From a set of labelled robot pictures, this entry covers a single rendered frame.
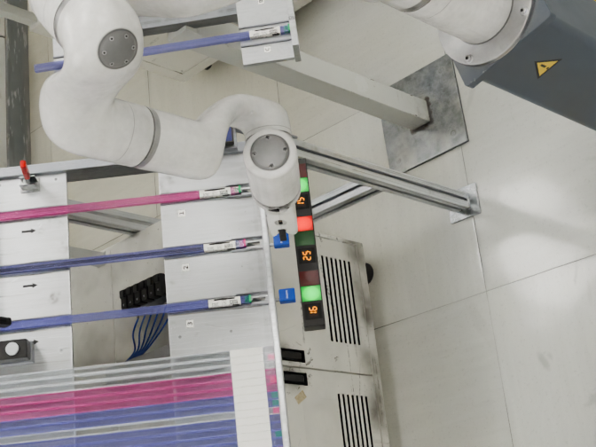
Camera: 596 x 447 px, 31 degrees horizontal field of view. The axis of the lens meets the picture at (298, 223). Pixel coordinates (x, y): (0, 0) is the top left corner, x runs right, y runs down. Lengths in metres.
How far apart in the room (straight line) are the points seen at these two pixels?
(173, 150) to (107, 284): 1.09
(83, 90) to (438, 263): 1.45
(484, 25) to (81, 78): 0.70
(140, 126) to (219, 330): 0.60
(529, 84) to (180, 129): 0.66
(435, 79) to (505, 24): 1.02
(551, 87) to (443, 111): 0.84
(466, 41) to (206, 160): 0.50
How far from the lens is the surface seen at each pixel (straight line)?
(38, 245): 2.14
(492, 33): 1.81
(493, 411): 2.56
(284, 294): 2.02
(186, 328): 2.03
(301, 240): 2.08
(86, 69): 1.37
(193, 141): 1.59
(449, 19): 1.74
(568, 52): 1.91
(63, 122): 1.48
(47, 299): 2.10
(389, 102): 2.68
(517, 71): 1.88
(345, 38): 3.10
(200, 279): 2.06
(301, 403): 2.47
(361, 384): 2.63
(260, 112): 1.73
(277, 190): 1.72
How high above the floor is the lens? 2.10
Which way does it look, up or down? 43 degrees down
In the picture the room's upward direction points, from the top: 76 degrees counter-clockwise
